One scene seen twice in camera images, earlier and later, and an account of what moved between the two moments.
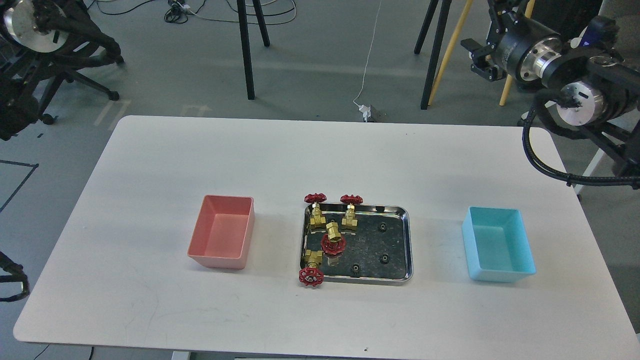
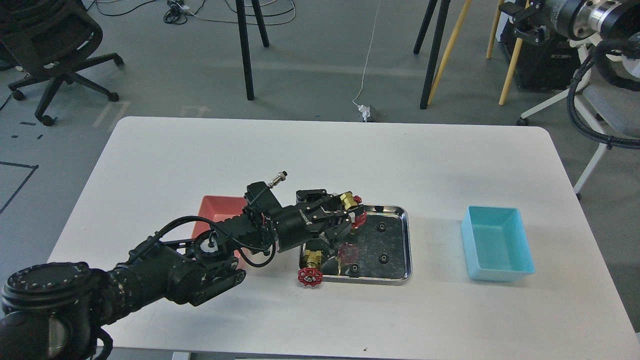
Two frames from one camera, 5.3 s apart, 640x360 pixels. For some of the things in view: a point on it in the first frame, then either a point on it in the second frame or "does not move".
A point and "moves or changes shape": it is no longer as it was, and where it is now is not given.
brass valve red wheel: x=333 y=243 moves or changes shape
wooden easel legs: x=529 y=6 does not move
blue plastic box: x=496 y=246 does not move
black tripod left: x=242 y=15 does not move
